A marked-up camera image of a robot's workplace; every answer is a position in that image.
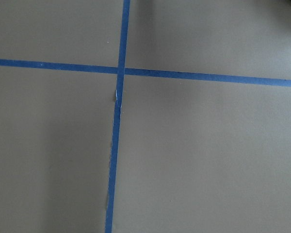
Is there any blue tape strip lengthwise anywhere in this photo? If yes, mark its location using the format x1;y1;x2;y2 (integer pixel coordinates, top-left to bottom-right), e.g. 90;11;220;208
105;0;130;233

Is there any blue tape strip crosswise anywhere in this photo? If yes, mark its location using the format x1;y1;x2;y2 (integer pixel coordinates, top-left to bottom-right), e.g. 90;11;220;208
0;59;291;87

